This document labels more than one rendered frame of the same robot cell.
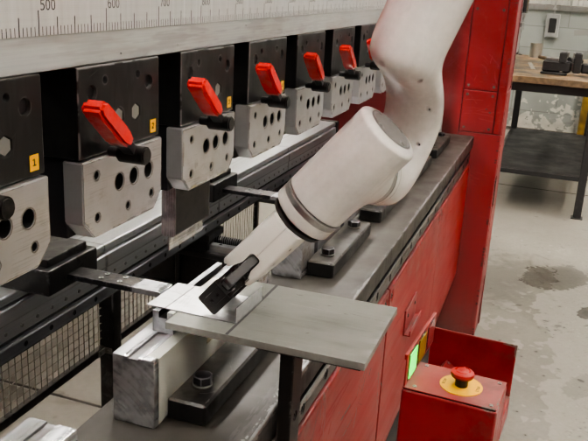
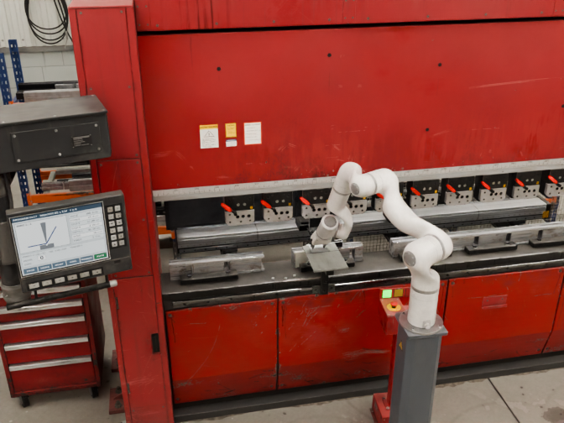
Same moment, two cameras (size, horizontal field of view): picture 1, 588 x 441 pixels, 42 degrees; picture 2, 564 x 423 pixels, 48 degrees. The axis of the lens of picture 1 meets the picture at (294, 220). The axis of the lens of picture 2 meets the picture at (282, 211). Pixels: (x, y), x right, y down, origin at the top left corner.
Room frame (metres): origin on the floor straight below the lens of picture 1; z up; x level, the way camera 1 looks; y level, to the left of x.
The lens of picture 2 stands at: (-0.70, -2.40, 2.67)
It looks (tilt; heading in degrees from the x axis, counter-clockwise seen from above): 26 degrees down; 60
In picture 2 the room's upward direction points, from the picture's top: straight up
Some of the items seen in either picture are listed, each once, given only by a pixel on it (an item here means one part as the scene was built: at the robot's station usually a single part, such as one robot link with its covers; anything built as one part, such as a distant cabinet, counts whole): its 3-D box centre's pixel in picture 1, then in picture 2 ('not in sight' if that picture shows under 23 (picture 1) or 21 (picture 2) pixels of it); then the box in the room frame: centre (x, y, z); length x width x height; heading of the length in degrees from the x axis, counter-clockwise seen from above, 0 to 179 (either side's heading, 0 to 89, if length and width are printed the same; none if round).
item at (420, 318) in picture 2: not in sight; (422, 305); (0.99, -0.69, 1.09); 0.19 x 0.19 x 0.18
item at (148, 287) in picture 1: (86, 269); (310, 227); (1.04, 0.29, 1.01); 0.26 x 0.12 x 0.05; 71
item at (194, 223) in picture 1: (186, 206); (318, 221); (0.99, 0.14, 1.13); 0.10 x 0.02 x 0.10; 161
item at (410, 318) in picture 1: (413, 313); (494, 302); (1.91, -0.33, 0.59); 0.15 x 0.02 x 0.07; 161
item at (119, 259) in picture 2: not in sight; (70, 237); (-0.29, 0.05, 1.42); 0.45 x 0.12 x 0.36; 176
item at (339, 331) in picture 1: (285, 318); (324, 257); (0.94, 0.00, 1.00); 0.26 x 0.18 x 0.01; 71
